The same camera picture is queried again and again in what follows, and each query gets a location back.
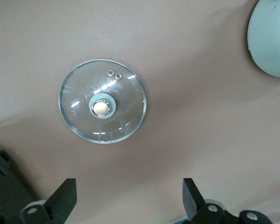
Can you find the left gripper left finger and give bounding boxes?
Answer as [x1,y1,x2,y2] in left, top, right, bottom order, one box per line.
[20,178,78,224]

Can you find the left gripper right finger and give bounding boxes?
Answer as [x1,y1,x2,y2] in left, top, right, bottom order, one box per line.
[182,177,273,224]

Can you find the round glass pot lid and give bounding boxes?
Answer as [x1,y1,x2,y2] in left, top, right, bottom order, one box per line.
[58,58,148,144]

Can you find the pale green steel pot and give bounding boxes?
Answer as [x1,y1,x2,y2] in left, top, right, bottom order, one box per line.
[247,0,280,78]

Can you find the black rice cooker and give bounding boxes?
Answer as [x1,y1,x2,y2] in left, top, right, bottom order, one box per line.
[0,148,39,224]

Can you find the brown table cover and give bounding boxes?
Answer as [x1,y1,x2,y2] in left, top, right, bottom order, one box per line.
[0,0,280,224]

